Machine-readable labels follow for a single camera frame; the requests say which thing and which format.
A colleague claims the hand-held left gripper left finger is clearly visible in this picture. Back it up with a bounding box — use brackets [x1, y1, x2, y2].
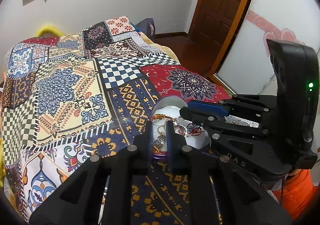
[29, 121, 153, 225]

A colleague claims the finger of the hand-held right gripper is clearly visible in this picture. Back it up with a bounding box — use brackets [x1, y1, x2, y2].
[179, 106, 281, 173]
[187, 94, 278, 126]

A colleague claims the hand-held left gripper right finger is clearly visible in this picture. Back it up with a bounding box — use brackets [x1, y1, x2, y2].
[166, 121, 293, 225]

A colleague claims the clear crystal pendant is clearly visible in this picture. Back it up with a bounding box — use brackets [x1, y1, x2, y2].
[153, 135, 167, 147]

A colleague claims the silver charm bracelet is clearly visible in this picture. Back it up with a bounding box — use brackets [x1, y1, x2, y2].
[172, 120, 191, 137]

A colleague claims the thin red string bracelet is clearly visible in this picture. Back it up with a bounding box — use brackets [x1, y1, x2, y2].
[187, 124, 206, 137]

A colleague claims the purple heart-shaped jewelry box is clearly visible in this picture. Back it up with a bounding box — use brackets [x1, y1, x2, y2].
[150, 97, 212, 163]

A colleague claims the person's right forearm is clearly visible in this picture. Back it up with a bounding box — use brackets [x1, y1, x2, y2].
[271, 169, 317, 221]

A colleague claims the wooden wardrobe cabinet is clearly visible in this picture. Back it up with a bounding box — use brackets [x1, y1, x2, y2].
[205, 0, 262, 78]

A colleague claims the patchwork printed blanket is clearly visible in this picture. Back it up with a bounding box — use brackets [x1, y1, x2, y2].
[0, 16, 275, 225]

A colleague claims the white heart-print sliding door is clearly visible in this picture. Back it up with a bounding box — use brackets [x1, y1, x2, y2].
[216, 0, 320, 96]

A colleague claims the dark bag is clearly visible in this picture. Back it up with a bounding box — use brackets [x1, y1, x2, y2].
[136, 17, 156, 42]

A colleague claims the brown wooden door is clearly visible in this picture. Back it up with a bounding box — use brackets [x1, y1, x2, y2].
[189, 0, 253, 71]

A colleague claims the yellow hoop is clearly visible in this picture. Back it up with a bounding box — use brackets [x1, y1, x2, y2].
[35, 23, 62, 38]

